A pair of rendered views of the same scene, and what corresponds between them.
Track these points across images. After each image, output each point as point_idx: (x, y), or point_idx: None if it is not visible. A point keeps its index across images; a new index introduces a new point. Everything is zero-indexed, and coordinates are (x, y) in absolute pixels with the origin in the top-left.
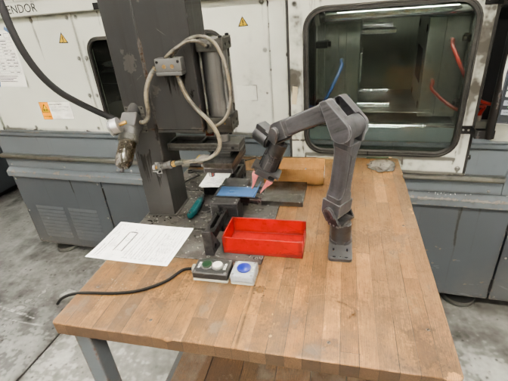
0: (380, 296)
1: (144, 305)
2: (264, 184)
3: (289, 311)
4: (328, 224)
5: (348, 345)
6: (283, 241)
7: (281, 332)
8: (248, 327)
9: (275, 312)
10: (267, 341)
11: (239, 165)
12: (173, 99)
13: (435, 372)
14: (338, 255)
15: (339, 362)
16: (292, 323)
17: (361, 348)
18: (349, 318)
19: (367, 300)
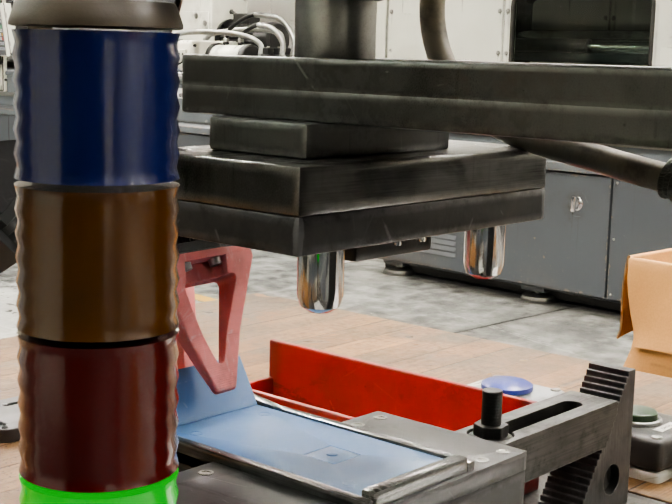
0: (207, 340)
1: None
2: (195, 315)
3: (442, 369)
4: (15, 444)
5: (378, 329)
6: (326, 351)
7: (493, 357)
8: (567, 374)
9: (478, 373)
10: (534, 358)
11: None
12: None
13: (282, 299)
14: None
15: (419, 326)
16: (455, 359)
17: (357, 324)
18: (324, 340)
19: (243, 343)
